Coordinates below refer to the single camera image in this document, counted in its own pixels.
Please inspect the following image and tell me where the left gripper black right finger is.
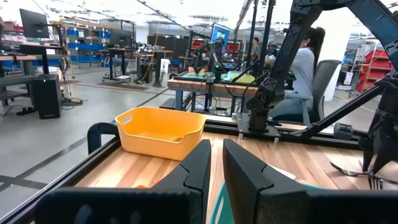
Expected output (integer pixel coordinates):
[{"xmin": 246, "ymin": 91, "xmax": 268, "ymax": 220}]
[{"xmin": 222, "ymin": 138, "xmax": 308, "ymax": 224}]

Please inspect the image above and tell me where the black curved frame handle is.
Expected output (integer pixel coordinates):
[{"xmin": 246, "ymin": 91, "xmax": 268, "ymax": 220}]
[{"xmin": 86, "ymin": 122, "xmax": 119, "ymax": 156}]

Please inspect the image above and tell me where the wooden workbench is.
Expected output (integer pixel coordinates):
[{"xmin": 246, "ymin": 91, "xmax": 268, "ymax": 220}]
[{"xmin": 167, "ymin": 73, "xmax": 259, "ymax": 113}]

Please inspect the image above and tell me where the shelf with blue bins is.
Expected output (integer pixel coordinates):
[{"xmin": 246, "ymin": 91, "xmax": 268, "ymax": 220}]
[{"xmin": 65, "ymin": 27, "xmax": 111, "ymax": 68}]

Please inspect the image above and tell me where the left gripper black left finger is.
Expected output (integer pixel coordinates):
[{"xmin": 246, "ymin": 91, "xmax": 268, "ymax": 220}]
[{"xmin": 151, "ymin": 139, "xmax": 213, "ymax": 224}]

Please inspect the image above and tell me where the black fork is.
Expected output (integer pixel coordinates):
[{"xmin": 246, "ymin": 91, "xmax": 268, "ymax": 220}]
[
  {"xmin": 368, "ymin": 175, "xmax": 384, "ymax": 191},
  {"xmin": 329, "ymin": 161, "xmax": 398, "ymax": 185}
]

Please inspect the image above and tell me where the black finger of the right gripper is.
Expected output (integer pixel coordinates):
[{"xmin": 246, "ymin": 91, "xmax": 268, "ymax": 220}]
[
  {"xmin": 361, "ymin": 144, "xmax": 374, "ymax": 173},
  {"xmin": 371, "ymin": 145, "xmax": 398, "ymax": 175}
]

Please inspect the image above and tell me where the red storage rack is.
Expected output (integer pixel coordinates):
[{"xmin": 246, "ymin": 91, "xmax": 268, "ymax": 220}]
[{"xmin": 356, "ymin": 49, "xmax": 394, "ymax": 93}]

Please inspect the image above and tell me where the grey office chair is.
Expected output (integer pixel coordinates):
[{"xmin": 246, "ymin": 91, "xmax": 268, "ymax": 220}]
[{"xmin": 273, "ymin": 59, "xmax": 343, "ymax": 125}]

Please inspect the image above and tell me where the black computer tower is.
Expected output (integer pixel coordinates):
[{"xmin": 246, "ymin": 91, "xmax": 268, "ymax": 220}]
[{"xmin": 32, "ymin": 73, "xmax": 62, "ymax": 120}]

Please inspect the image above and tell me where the yellow plastic bin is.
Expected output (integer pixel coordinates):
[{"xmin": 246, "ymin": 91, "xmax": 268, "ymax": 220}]
[{"xmin": 114, "ymin": 106, "xmax": 206, "ymax": 162}]

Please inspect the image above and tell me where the dark background desk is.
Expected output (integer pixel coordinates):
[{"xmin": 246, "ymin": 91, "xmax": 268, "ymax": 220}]
[{"xmin": 0, "ymin": 43, "xmax": 63, "ymax": 103}]

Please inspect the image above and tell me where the person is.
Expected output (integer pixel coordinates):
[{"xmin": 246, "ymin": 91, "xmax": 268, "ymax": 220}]
[
  {"xmin": 269, "ymin": 26, "xmax": 326, "ymax": 121},
  {"xmin": 250, "ymin": 36, "xmax": 262, "ymax": 62}
]

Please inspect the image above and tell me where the monitor with blue screen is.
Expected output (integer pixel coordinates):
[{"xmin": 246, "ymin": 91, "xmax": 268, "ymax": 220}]
[{"xmin": 210, "ymin": 22, "xmax": 231, "ymax": 52}]

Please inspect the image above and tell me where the black computer monitor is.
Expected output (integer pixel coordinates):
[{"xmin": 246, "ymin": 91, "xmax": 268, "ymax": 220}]
[
  {"xmin": 109, "ymin": 28, "xmax": 133, "ymax": 49},
  {"xmin": 19, "ymin": 8, "xmax": 50, "ymax": 39}
]

